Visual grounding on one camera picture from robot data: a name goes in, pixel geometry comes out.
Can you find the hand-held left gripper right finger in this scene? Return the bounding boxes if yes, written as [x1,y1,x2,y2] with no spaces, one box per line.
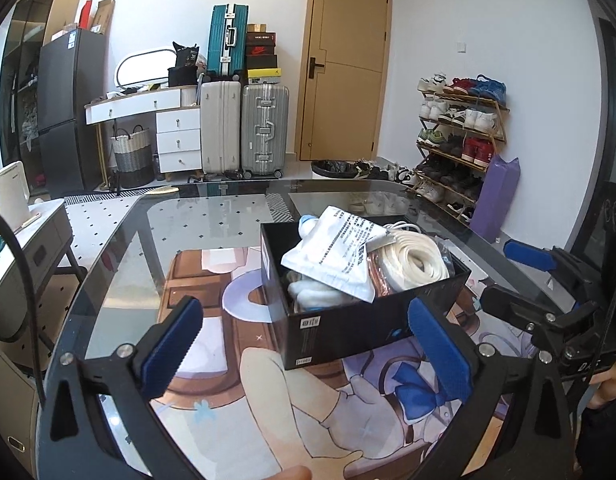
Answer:
[408,297,584,480]

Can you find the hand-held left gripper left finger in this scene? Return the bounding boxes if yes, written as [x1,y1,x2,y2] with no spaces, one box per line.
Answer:
[36,295,205,480]

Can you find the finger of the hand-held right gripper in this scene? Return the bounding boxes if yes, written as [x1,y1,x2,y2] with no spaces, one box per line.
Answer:
[479,284,557,334]
[503,239,559,272]

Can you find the white strap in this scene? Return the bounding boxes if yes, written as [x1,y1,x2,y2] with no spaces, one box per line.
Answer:
[378,230,453,293]

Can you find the black cardboard box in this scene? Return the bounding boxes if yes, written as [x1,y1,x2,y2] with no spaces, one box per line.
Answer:
[260,217,473,371]

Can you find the white blue plush toy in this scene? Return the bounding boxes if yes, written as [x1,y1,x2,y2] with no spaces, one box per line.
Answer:
[288,215,361,317]

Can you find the white printed packet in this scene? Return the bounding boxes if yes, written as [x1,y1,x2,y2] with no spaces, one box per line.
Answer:
[280,206,389,303]

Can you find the person's right hand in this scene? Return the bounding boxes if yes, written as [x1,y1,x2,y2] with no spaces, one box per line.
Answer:
[585,376,615,411]

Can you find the person's left hand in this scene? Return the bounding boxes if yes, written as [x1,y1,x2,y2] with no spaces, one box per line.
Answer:
[265,465,313,480]

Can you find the purple bag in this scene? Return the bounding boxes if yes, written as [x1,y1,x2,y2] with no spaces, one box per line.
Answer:
[470,154,521,243]

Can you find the person's dark clothing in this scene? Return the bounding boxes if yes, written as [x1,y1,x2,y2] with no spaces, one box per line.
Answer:
[578,400,616,480]

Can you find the rows of shoes on rack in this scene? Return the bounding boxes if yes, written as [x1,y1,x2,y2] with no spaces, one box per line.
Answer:
[414,74,509,223]

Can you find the printed desk mat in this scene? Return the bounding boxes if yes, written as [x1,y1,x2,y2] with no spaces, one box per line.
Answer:
[148,245,539,480]

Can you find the wooden shoe rack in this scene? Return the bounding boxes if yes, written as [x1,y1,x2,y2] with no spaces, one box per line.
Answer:
[413,87,510,223]

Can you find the shoes on floor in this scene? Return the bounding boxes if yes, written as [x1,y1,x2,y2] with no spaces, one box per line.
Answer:
[355,160,421,184]

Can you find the grey side table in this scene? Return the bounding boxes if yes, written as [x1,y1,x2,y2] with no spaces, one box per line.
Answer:
[0,199,88,343]

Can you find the white low cabinet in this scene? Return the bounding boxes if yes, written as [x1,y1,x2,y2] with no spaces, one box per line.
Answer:
[0,335,43,480]

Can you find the woven laundry basket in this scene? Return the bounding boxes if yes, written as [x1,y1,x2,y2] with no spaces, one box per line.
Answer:
[110,125,155,189]

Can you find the black trash bin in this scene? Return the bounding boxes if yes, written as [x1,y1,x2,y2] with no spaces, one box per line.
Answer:
[311,159,359,180]

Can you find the white vanity desk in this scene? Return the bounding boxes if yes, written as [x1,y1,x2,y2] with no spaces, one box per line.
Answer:
[84,85,205,181]

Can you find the white appliance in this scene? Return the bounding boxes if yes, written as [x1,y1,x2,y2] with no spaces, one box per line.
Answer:
[0,161,29,228]

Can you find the white suitcase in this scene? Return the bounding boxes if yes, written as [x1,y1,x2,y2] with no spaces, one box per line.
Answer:
[200,80,242,175]

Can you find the silver suitcase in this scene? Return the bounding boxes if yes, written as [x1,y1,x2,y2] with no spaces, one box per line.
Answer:
[241,84,291,178]

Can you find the tan wooden door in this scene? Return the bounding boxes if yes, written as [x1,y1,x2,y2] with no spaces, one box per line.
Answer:
[298,0,391,162]

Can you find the black fridge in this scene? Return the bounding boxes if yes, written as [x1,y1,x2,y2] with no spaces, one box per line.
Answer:
[36,29,107,195]

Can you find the black storage box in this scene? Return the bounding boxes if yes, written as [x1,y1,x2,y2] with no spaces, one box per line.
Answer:
[168,66,199,88]

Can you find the oval mirror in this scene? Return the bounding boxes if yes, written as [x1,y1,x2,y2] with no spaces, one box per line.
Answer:
[115,46,179,92]

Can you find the black paper bag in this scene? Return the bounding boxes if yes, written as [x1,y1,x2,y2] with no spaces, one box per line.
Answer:
[172,41,199,68]

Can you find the teal suitcase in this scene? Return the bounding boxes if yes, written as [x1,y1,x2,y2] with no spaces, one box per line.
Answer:
[207,4,249,78]

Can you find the dark glass cabinet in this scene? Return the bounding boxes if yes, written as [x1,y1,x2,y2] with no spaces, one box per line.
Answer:
[0,0,84,171]

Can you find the flat cardboard box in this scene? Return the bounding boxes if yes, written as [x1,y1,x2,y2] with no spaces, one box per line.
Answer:
[92,0,116,35]

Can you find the black cable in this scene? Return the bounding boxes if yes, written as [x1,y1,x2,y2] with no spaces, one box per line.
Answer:
[0,205,48,401]

